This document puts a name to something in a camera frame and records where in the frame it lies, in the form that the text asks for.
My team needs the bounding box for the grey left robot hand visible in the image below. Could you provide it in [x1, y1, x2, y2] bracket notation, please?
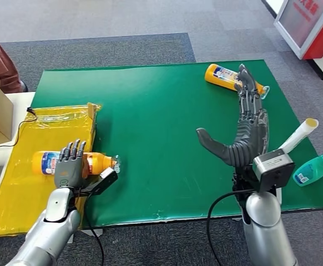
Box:
[54, 139, 89, 190]

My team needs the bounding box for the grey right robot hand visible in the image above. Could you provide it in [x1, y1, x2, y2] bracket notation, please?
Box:
[196, 64, 269, 172]

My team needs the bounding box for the orange bottle blue white label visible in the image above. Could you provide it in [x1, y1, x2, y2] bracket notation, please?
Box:
[204, 63, 270, 100]
[31, 150, 121, 176]

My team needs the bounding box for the teal plastic bottle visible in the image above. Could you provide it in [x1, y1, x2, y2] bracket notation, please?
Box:
[293, 154, 323, 187]

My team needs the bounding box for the white tube yellow cap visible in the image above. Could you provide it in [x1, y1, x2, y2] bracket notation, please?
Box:
[278, 118, 319, 155]

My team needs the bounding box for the yellow plastic bag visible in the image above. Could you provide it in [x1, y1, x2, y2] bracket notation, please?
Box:
[0, 103, 102, 239]

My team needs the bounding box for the green table mat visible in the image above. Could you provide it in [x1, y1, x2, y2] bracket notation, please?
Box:
[30, 59, 323, 229]

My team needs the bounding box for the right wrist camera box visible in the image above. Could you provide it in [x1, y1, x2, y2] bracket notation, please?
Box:
[252, 149, 296, 193]

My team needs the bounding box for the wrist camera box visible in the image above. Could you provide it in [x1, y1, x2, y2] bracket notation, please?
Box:
[252, 149, 296, 193]
[80, 167, 118, 196]

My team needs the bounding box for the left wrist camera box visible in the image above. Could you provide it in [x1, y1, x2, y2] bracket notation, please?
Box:
[80, 167, 118, 196]

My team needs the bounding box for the thin black table cable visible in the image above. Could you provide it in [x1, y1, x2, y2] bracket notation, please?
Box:
[0, 106, 38, 152]

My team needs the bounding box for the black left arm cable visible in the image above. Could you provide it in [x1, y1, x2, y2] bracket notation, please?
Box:
[83, 191, 105, 266]

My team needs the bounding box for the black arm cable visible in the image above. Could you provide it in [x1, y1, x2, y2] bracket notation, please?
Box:
[206, 188, 248, 266]
[83, 191, 105, 266]

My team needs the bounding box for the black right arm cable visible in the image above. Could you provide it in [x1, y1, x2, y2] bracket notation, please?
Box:
[206, 188, 248, 266]

